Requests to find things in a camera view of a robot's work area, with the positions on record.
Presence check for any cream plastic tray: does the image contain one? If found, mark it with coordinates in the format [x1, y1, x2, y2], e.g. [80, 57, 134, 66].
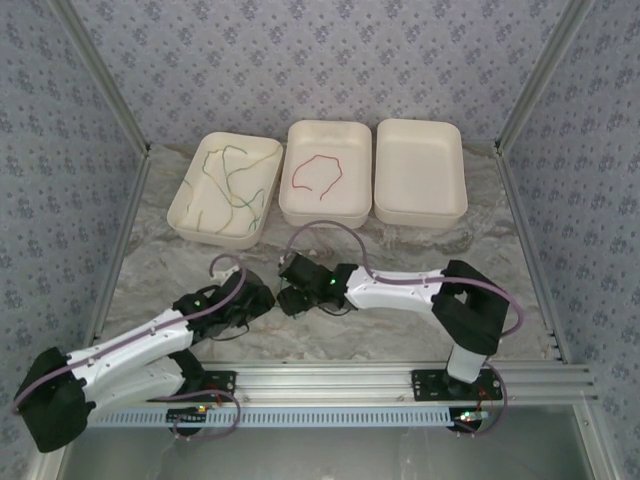
[373, 117, 470, 229]
[167, 130, 284, 250]
[278, 118, 374, 230]

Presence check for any grey metal panel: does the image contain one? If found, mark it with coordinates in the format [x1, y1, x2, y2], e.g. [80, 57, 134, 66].
[29, 404, 616, 480]

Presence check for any small circuit board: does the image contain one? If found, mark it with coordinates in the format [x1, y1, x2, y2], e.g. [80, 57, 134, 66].
[167, 407, 209, 426]
[452, 409, 489, 431]

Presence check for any aluminium frame post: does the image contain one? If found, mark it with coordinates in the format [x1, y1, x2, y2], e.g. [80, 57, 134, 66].
[494, 0, 596, 156]
[49, 0, 153, 159]

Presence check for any long aluminium base rail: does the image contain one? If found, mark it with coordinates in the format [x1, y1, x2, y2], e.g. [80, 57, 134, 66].
[54, 360, 599, 405]

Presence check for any red wire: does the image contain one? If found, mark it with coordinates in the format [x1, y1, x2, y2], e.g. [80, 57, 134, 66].
[291, 154, 345, 202]

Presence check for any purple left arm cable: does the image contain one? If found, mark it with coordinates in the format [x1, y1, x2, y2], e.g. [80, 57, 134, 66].
[10, 253, 250, 442]

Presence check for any slotted grey cable duct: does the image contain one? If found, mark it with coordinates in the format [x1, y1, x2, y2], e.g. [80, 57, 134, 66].
[94, 407, 464, 430]

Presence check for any aluminium side rail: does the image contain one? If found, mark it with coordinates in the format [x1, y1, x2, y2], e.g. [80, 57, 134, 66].
[494, 144, 574, 364]
[77, 147, 154, 369]

